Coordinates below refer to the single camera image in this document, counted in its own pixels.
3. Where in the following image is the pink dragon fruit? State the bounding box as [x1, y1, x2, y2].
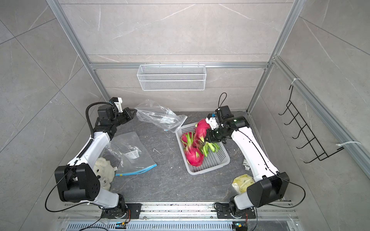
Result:
[195, 119, 211, 143]
[184, 146, 204, 167]
[195, 141, 220, 157]
[181, 132, 195, 148]

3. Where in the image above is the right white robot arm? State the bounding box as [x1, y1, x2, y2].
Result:
[205, 106, 290, 218]

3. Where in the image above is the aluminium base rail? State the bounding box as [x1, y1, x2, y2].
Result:
[55, 202, 303, 231]

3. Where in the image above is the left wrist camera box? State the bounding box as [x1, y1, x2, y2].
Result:
[109, 97, 123, 113]

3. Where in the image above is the zip-top bag with dragon fruit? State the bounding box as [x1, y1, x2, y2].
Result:
[135, 100, 188, 133]

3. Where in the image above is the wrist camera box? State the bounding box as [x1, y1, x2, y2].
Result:
[109, 97, 123, 113]
[205, 113, 219, 130]

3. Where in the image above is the black wire wall hook rack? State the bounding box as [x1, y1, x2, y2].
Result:
[278, 85, 344, 164]

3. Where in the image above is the stars and stripes patterned can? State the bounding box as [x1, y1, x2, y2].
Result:
[243, 159, 251, 171]

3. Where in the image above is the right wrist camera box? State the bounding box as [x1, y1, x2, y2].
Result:
[205, 113, 219, 130]

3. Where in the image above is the white perforated plastic basket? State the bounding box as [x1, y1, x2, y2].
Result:
[175, 122, 231, 176]

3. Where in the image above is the zip-top bag with blue seal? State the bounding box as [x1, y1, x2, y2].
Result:
[101, 132, 157, 176]

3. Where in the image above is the yellow-green packaged snack bag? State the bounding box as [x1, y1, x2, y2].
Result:
[232, 174, 255, 194]

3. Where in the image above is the white plush teddy bear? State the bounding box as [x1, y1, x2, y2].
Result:
[93, 157, 115, 191]

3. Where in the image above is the white wire mesh wall basket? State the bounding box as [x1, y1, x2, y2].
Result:
[137, 64, 207, 91]

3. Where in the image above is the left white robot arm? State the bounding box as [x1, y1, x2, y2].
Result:
[55, 101, 137, 219]

